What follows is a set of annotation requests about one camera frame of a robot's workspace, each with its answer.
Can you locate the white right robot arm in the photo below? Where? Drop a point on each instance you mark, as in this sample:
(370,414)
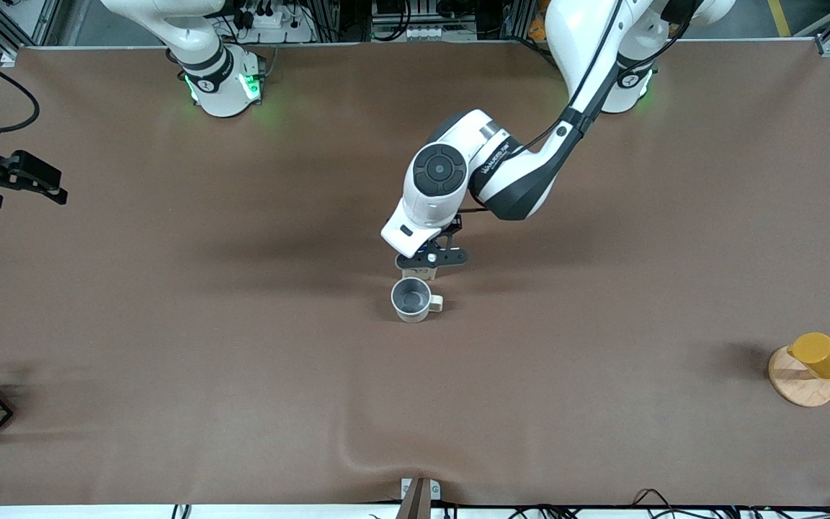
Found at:
(217,86)

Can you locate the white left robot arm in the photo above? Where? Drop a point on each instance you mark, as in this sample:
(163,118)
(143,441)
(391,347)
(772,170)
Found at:
(516,180)

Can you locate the brown table cloth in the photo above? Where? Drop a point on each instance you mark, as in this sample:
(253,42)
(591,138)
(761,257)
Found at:
(242,216)

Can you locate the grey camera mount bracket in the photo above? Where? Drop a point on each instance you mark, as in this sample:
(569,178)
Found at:
(418,504)

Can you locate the black equipment box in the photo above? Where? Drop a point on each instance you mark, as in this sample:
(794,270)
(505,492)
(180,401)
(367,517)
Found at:
(393,9)

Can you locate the pile of orange bread rolls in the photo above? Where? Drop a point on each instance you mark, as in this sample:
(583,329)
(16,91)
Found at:
(537,29)

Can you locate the blue white milk carton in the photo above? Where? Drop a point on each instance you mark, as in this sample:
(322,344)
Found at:
(418,273)

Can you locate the round wooden cup stand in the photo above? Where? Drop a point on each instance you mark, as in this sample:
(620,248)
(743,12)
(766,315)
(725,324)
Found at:
(800,389)

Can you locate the yellow plastic cup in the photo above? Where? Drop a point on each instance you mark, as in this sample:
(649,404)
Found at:
(822,355)

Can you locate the white power strip with plugs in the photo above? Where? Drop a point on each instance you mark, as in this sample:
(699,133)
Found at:
(278,32)

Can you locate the small white power strip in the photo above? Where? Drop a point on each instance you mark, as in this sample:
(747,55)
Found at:
(429,33)

